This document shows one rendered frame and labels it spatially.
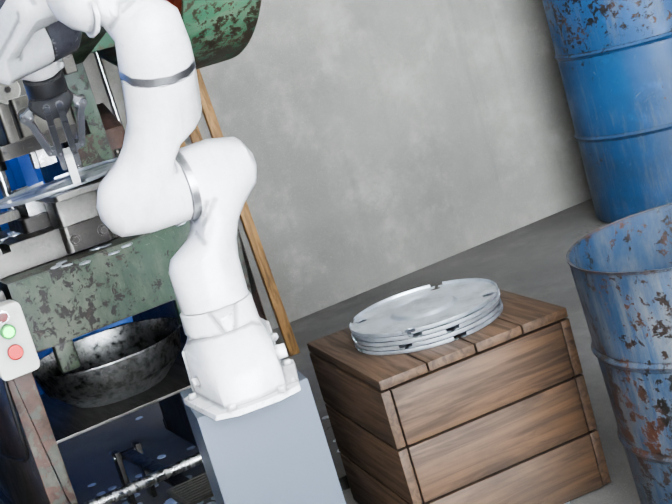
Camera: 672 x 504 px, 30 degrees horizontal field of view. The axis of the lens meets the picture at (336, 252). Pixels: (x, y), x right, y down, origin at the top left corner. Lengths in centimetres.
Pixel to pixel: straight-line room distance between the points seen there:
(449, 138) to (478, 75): 25
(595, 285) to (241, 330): 55
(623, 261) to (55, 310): 108
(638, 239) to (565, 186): 246
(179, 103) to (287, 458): 57
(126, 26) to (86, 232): 84
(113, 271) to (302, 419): 71
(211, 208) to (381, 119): 245
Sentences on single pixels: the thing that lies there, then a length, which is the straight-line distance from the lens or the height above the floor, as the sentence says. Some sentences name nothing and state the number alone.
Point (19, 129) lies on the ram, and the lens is 261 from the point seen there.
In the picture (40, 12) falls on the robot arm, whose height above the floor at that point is 109.
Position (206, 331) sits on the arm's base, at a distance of 192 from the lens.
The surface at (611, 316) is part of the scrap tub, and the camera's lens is 199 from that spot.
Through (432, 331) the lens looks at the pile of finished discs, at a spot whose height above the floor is 38.
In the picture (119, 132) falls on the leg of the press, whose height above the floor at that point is 82.
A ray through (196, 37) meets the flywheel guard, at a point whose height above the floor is 99.
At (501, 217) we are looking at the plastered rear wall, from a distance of 457.
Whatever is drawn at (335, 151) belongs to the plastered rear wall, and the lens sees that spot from 424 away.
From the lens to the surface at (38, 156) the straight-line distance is 270.
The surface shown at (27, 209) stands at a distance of 267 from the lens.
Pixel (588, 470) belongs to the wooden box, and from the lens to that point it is 238.
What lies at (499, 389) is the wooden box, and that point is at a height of 25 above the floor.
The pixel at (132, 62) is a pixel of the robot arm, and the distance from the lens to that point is 181.
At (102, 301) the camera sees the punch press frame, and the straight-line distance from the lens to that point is 252.
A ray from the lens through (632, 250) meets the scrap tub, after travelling 228.
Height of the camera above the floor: 100
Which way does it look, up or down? 11 degrees down
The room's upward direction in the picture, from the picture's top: 16 degrees counter-clockwise
